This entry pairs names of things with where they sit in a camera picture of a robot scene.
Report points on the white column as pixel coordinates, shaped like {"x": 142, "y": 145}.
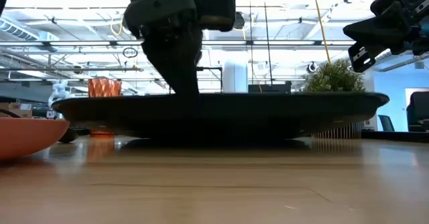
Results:
{"x": 234, "y": 76}

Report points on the green plant in ribbed pot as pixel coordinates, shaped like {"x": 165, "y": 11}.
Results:
{"x": 335, "y": 76}

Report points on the teal chair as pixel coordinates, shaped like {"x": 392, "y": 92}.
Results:
{"x": 386, "y": 123}

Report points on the orange round plate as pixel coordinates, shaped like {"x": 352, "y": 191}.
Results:
{"x": 27, "y": 137}

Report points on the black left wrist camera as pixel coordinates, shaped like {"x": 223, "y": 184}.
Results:
{"x": 214, "y": 9}

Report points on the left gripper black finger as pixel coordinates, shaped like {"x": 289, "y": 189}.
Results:
{"x": 198, "y": 49}
{"x": 174, "y": 63}

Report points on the black metal station frame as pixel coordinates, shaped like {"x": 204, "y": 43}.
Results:
{"x": 221, "y": 80}

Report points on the black monitor screen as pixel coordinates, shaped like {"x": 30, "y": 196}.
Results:
{"x": 269, "y": 88}

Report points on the orange faceted cup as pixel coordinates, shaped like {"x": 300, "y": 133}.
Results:
{"x": 104, "y": 87}

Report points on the silver ceiling air duct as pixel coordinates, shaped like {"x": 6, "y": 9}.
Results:
{"x": 20, "y": 31}

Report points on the black office chair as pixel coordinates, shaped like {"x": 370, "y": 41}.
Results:
{"x": 418, "y": 111}

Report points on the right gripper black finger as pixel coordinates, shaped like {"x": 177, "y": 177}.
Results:
{"x": 378, "y": 29}
{"x": 360, "y": 58}

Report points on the black plastic tray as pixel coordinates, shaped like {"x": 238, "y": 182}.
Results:
{"x": 218, "y": 116}

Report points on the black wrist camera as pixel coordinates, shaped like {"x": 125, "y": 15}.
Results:
{"x": 214, "y": 9}
{"x": 387, "y": 1}

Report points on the black aluminium table frame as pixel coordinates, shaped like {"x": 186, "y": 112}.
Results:
{"x": 395, "y": 136}

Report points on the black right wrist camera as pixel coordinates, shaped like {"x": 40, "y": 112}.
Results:
{"x": 387, "y": 1}

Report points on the cardboard box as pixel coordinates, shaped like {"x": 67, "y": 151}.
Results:
{"x": 18, "y": 109}

